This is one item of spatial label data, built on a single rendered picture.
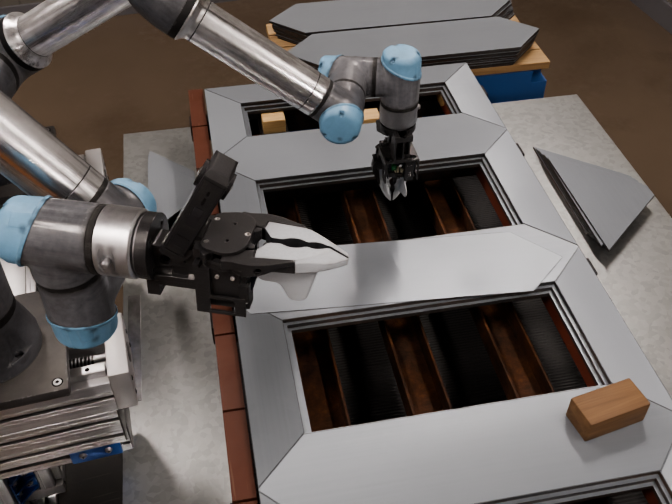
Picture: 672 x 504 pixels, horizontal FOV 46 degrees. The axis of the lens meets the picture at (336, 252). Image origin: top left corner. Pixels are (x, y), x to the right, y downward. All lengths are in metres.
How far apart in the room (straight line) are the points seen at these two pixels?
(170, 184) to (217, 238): 1.31
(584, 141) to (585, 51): 2.06
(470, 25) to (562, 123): 0.44
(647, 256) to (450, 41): 0.90
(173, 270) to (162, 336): 0.94
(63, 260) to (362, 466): 0.69
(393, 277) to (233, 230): 0.86
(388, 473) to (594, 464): 0.34
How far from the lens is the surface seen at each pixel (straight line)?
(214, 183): 0.75
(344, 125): 1.40
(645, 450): 1.47
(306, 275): 0.79
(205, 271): 0.80
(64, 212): 0.86
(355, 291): 1.60
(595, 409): 1.42
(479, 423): 1.42
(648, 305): 1.83
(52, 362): 1.31
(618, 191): 2.04
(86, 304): 0.91
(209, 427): 1.61
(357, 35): 2.44
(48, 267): 0.87
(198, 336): 1.76
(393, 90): 1.53
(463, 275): 1.65
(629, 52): 4.35
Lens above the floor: 2.00
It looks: 43 degrees down
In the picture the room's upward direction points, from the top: straight up
